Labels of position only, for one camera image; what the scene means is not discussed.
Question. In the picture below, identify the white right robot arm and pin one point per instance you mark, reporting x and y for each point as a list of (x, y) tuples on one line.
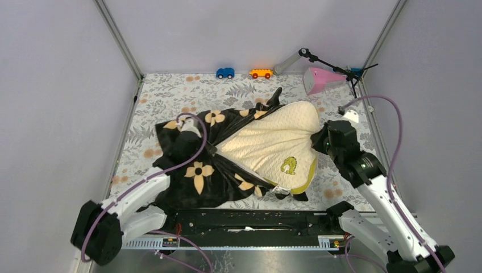
[(404, 246)]

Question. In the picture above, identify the black floral plush pillowcase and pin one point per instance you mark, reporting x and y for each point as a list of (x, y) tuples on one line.
[(211, 179)]

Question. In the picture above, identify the white quilted pillow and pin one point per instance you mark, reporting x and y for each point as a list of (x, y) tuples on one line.
[(263, 144)]

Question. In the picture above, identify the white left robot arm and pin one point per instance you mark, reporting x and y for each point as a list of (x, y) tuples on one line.
[(102, 228)]

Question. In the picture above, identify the pink and white iron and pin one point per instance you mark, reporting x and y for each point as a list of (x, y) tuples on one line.
[(316, 79)]

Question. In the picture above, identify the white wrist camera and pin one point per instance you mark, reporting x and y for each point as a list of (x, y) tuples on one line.
[(349, 115), (190, 124)]

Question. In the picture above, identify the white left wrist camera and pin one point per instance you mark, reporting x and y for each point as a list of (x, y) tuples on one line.
[(190, 124)]

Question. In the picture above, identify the blue toy car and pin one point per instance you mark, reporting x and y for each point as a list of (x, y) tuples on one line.
[(225, 73)]

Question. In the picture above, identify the black tripod stand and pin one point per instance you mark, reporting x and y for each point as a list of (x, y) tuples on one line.
[(353, 76)]

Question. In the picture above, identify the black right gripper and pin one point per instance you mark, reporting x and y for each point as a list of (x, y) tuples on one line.
[(327, 129)]

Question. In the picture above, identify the yellow patch on pillow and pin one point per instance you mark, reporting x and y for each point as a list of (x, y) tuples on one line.
[(289, 165)]

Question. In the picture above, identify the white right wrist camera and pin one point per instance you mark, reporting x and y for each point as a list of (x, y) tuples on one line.
[(349, 115)]

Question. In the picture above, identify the floral patterned table mat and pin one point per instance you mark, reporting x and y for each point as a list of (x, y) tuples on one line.
[(164, 96)]

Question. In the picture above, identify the grey metal cylinder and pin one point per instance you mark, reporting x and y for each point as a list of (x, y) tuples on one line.
[(282, 66)]

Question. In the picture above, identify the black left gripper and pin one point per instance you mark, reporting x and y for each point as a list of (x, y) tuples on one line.
[(199, 140)]

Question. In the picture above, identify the orange toy car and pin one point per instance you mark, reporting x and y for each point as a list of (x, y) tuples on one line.
[(261, 73)]

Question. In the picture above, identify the white care label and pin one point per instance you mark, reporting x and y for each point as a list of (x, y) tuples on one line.
[(279, 190)]

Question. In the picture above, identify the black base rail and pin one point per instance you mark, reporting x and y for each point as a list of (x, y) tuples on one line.
[(254, 228)]

